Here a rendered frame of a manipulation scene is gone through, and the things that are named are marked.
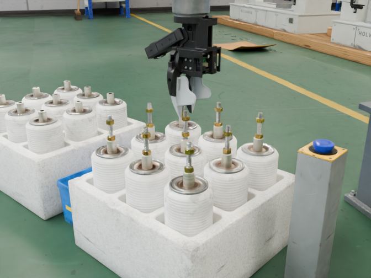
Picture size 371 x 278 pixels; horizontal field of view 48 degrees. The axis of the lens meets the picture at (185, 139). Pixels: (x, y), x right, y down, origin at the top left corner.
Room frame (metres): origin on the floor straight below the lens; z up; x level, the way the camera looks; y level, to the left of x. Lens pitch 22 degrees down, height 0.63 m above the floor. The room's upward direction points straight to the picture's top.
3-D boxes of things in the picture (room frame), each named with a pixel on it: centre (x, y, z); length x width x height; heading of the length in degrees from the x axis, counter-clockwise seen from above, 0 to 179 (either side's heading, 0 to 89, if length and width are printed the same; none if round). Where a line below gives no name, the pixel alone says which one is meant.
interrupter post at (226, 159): (0.80, -0.09, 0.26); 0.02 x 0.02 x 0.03
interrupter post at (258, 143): (0.88, -0.17, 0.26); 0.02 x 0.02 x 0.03
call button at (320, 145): (0.73, -0.26, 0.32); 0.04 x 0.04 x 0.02
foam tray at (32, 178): (1.25, 0.40, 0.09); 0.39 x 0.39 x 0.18; 48
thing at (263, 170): (0.88, -0.17, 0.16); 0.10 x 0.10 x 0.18
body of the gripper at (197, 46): (0.86, -0.02, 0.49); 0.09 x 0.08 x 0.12; 54
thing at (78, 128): (1.17, 0.31, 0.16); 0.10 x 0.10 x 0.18
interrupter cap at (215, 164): (0.80, -0.09, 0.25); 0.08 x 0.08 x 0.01
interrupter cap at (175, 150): (0.88, 0.00, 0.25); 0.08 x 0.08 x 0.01
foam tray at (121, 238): (0.88, 0.00, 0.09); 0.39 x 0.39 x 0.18; 47
